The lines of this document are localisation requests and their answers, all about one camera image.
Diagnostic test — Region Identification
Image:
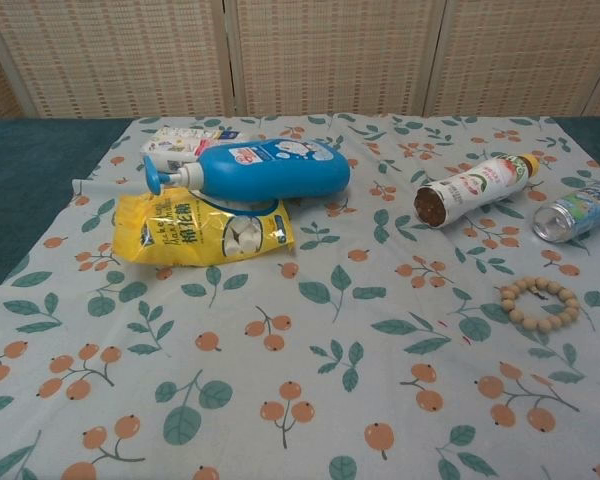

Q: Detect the wooden bead bracelet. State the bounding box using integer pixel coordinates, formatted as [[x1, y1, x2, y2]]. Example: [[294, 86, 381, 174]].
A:
[[499, 277, 580, 330]]

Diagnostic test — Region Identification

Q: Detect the blue pump lotion bottle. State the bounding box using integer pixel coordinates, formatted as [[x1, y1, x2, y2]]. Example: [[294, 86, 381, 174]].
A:
[[143, 138, 351, 202]]

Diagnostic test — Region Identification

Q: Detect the yellow marshmallow bag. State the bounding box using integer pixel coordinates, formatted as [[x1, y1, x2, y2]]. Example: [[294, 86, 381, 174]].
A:
[[111, 192, 297, 268]]

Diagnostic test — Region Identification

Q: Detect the white printed snack package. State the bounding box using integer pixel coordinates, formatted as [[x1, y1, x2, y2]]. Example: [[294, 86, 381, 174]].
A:
[[139, 125, 251, 174]]

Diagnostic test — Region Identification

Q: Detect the floral fruit print tablecloth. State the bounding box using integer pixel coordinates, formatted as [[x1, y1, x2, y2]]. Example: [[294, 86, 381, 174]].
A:
[[0, 113, 600, 480]]

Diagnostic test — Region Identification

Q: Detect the tea bottle with yellow cap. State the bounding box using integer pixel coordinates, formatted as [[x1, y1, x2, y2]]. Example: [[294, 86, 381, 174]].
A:
[[413, 153, 540, 230]]

